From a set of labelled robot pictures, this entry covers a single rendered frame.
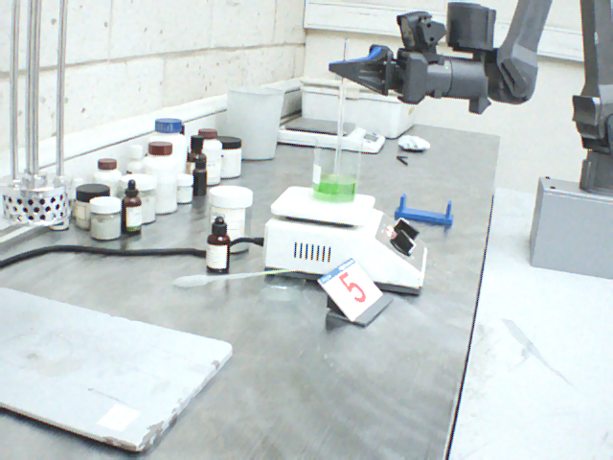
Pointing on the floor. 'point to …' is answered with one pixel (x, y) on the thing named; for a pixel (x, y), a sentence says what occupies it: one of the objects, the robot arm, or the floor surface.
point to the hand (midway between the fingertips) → (355, 68)
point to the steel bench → (286, 318)
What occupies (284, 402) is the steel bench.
